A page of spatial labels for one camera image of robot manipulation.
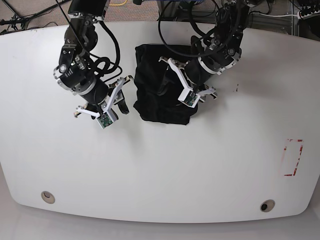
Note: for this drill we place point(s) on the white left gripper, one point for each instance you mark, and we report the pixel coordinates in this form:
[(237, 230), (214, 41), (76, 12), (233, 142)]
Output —
[(187, 84)]

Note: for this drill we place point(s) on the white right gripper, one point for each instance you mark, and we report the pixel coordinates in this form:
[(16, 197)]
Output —
[(101, 97)]

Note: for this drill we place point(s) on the black T-shirt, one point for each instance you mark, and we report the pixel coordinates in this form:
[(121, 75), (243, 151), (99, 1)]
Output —
[(158, 86)]

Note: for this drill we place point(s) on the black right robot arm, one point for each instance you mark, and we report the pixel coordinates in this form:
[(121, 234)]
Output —
[(80, 72)]

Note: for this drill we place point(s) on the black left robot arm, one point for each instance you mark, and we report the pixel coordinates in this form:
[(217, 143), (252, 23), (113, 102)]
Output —
[(212, 52)]

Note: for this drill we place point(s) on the left table grommet hole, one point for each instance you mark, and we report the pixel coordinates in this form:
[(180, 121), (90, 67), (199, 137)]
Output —
[(48, 197)]

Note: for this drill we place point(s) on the table grommet hole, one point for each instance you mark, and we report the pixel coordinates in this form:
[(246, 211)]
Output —
[(48, 197), (267, 206)]

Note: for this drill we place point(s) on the red tape rectangle marking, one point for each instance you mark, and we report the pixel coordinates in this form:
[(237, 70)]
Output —
[(291, 156)]

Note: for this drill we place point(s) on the right table grommet hole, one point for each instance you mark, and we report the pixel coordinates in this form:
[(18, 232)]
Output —
[(267, 206)]

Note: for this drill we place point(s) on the white power strip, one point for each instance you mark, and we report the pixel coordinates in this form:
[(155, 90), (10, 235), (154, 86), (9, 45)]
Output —
[(309, 12)]

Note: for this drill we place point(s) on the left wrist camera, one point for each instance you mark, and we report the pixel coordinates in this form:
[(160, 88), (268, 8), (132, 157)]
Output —
[(189, 98)]

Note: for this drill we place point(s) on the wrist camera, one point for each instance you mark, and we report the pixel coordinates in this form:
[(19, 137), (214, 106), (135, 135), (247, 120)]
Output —
[(105, 120), (189, 98)]

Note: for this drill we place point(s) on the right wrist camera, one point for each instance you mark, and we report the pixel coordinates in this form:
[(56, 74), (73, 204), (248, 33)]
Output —
[(105, 120)]

